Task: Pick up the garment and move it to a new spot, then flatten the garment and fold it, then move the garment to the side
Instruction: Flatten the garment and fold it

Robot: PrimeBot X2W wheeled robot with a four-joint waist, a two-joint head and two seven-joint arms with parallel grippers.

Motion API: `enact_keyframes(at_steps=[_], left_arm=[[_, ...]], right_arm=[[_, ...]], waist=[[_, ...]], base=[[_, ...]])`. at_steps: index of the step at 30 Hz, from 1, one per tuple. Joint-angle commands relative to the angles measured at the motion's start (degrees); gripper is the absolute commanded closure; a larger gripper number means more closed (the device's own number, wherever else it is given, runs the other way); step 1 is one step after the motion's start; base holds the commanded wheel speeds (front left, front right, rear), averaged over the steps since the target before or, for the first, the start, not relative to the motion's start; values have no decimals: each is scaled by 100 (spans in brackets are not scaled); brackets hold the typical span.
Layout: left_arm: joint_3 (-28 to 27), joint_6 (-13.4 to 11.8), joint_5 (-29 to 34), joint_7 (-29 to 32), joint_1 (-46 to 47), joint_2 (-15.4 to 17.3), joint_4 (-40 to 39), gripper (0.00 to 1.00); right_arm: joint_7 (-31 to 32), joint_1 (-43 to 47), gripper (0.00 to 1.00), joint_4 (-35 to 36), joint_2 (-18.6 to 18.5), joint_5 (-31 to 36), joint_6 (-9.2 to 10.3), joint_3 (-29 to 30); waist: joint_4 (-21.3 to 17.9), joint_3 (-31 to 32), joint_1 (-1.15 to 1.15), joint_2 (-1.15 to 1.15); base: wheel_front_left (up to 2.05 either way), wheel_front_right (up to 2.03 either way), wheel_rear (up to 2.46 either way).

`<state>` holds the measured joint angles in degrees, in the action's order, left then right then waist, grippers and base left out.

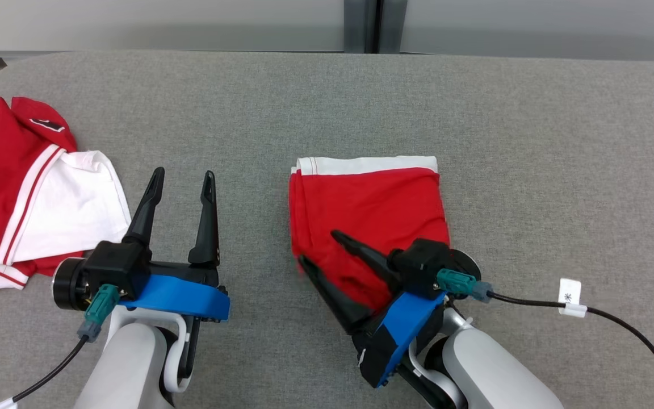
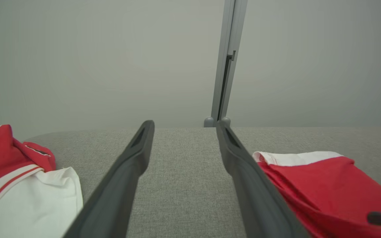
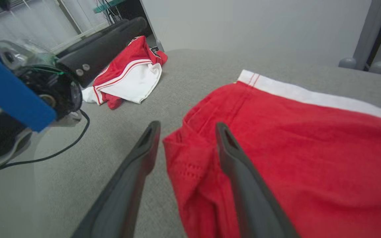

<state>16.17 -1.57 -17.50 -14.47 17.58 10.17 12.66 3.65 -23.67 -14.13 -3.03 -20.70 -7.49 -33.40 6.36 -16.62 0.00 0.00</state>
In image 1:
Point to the grey metal partition post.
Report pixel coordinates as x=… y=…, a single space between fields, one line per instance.
x=358 y=23

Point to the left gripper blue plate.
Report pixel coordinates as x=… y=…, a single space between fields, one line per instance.
x=179 y=295

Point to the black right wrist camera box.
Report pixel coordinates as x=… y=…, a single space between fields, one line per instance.
x=420 y=261

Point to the red shorts white waistband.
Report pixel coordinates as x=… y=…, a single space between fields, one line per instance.
x=372 y=204

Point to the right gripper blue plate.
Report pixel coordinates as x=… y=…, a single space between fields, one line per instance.
x=401 y=329

